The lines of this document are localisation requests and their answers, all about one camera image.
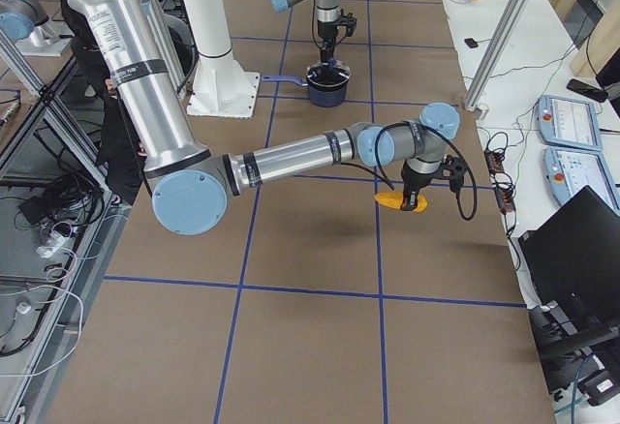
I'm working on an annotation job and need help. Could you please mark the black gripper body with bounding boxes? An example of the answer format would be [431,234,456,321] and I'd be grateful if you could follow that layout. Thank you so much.
[401,167,434,196]
[317,19,340,49]

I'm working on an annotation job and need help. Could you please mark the yellow corn cob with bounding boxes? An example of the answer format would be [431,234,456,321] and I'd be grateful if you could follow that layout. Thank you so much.
[374,191,428,213]

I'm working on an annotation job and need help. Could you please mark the blue saucepan with handle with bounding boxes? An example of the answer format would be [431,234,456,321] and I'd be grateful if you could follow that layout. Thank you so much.
[262,73,350,107]

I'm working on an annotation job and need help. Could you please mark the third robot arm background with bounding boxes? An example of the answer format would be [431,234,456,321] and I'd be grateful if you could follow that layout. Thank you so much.
[1,0,73,57]

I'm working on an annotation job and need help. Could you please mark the orange black power strip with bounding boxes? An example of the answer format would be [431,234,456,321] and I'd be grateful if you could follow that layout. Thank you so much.
[484,150,516,215]

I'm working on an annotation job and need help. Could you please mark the small black puck device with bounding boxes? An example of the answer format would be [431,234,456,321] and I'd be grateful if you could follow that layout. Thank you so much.
[464,38,479,48]

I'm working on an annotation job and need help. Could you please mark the lower teach pendant tablet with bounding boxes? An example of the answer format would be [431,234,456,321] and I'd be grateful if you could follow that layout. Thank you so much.
[542,146,619,213]

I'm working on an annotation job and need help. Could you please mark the teach pendant tablet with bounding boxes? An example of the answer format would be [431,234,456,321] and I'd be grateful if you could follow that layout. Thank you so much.
[542,146,619,213]
[535,95,603,152]

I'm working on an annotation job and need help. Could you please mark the upper teach pendant tablet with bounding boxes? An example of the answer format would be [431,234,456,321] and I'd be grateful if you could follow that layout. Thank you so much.
[535,95,603,152]

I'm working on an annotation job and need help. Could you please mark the black laptop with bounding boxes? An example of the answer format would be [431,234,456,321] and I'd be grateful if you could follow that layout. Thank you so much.
[518,186,619,318]

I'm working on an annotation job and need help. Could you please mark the black smartphone on table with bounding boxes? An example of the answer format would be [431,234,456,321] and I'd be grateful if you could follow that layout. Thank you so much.
[566,78,608,103]

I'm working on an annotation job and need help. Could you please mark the seated person black jacket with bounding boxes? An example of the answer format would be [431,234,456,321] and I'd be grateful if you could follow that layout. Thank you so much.
[60,0,146,205]

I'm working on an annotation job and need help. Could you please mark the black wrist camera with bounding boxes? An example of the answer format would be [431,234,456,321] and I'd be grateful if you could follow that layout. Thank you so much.
[339,11,357,38]
[442,155,469,194]

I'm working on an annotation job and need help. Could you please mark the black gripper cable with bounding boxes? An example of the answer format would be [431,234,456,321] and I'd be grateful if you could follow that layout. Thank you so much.
[372,121,479,222]

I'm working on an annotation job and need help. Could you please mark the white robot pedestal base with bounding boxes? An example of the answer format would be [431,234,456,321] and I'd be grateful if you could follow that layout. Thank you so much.
[183,0,260,119]

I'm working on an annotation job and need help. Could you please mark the aluminium frame post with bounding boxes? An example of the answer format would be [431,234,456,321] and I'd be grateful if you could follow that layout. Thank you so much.
[463,0,529,111]

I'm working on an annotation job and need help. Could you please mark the black cable bundle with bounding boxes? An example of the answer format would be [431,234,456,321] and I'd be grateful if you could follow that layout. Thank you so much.
[14,171,112,231]

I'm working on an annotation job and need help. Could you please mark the white cable on floor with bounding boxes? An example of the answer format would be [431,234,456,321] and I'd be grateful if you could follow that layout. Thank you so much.
[0,220,93,379]

